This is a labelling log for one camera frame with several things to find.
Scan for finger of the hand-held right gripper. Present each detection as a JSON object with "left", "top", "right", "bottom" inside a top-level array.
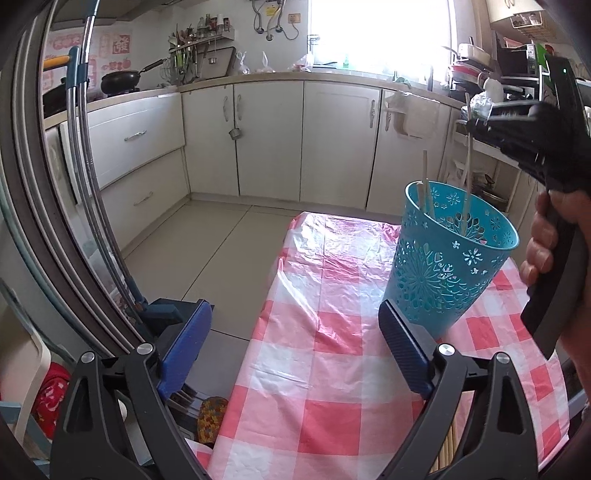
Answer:
[{"left": 475, "top": 104, "right": 548, "bottom": 160}]

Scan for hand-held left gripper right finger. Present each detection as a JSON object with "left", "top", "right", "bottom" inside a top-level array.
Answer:
[{"left": 378, "top": 300, "right": 539, "bottom": 480}]

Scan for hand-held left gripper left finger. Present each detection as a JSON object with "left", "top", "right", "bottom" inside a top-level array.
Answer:
[{"left": 48, "top": 299, "right": 213, "bottom": 480}]

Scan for teal perforated plastic basket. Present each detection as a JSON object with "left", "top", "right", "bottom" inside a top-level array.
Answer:
[{"left": 382, "top": 180, "right": 520, "bottom": 337}]

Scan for pile of wooden chopsticks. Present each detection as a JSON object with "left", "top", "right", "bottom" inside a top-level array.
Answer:
[{"left": 429, "top": 401, "right": 465, "bottom": 480}]

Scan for utensil rack with utensils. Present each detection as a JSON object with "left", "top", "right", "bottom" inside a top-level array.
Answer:
[{"left": 167, "top": 30, "right": 204, "bottom": 86}]

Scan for person's right hand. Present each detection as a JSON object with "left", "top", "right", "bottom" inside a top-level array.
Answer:
[{"left": 519, "top": 189, "right": 591, "bottom": 284}]

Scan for plastic bag of vegetables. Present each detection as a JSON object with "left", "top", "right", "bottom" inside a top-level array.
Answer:
[{"left": 462, "top": 90, "right": 502, "bottom": 123}]

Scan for white rolling trolley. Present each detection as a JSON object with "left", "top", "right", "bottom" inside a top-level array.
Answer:
[{"left": 445, "top": 117, "right": 513, "bottom": 215}]

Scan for steel pot with lid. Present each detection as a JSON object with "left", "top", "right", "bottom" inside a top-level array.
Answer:
[{"left": 471, "top": 173, "right": 511, "bottom": 210}]

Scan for black microwave oven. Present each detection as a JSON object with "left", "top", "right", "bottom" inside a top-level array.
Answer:
[{"left": 496, "top": 44, "right": 539, "bottom": 79}]

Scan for colourful slipper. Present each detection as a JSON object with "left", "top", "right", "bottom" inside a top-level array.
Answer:
[{"left": 195, "top": 397, "right": 229, "bottom": 446}]

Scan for green box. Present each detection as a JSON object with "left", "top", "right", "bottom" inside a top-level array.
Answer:
[{"left": 531, "top": 44, "right": 555, "bottom": 90}]

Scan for pink checked plastic tablecloth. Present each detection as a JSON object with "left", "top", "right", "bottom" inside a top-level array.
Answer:
[{"left": 194, "top": 210, "right": 571, "bottom": 480}]

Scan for white cabinet door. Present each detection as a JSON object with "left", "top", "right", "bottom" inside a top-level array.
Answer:
[
  {"left": 367, "top": 90, "right": 458, "bottom": 219},
  {"left": 181, "top": 84, "right": 240, "bottom": 198},
  {"left": 300, "top": 80, "right": 384, "bottom": 209},
  {"left": 233, "top": 82, "right": 305, "bottom": 202}
]

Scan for white hanging bin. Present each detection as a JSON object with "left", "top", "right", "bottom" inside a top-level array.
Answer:
[{"left": 381, "top": 90, "right": 437, "bottom": 139}]

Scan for red cloth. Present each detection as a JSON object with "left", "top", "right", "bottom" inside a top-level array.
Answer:
[{"left": 32, "top": 362, "right": 72, "bottom": 437}]

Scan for white chair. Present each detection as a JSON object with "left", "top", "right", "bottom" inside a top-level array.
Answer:
[{"left": 0, "top": 305, "right": 54, "bottom": 467}]

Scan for white deep drawer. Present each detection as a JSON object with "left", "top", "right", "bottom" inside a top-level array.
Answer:
[{"left": 99, "top": 148, "right": 190, "bottom": 252}]

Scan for kitchen window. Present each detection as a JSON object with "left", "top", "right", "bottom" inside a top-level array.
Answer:
[{"left": 308, "top": 0, "right": 455, "bottom": 79}]

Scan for white shallow drawer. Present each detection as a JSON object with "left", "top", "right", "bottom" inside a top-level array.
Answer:
[{"left": 85, "top": 92, "right": 185, "bottom": 190}]

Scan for grey water heater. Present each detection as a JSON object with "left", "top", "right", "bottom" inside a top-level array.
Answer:
[{"left": 252, "top": 0, "right": 301, "bottom": 40}]

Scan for metal tray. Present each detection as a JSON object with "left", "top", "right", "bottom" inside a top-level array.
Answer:
[{"left": 201, "top": 46, "right": 237, "bottom": 79}]

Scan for row of spice bottles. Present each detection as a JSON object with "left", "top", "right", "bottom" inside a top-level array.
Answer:
[{"left": 196, "top": 15, "right": 232, "bottom": 40}]

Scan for dark sliding door frame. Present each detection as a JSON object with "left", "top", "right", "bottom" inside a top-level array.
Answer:
[{"left": 0, "top": 0, "right": 153, "bottom": 358}]

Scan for blue handled mop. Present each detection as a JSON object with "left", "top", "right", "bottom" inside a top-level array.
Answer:
[{"left": 65, "top": 0, "right": 206, "bottom": 340}]

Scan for black wok with handle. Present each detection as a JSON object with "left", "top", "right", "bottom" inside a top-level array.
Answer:
[{"left": 100, "top": 58, "right": 168, "bottom": 97}]

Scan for red wall stickers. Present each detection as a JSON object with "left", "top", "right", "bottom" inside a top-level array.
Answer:
[{"left": 42, "top": 28, "right": 134, "bottom": 90}]

